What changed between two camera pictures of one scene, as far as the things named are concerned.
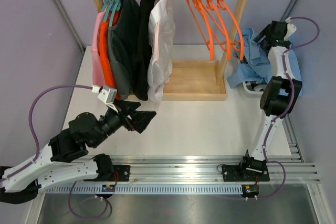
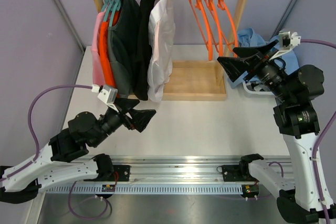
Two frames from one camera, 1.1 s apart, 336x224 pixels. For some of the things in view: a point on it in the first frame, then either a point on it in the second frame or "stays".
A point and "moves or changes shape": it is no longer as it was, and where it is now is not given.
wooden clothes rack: [190, 80] stays
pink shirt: [98, 79] stays
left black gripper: [140, 119] stays
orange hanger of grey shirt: [216, 12] moves or changes shape
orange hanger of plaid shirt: [229, 10] moves or changes shape
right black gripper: [264, 32] → [254, 65]
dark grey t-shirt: [123, 45] stays
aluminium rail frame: [197, 168] stays
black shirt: [140, 84] stays
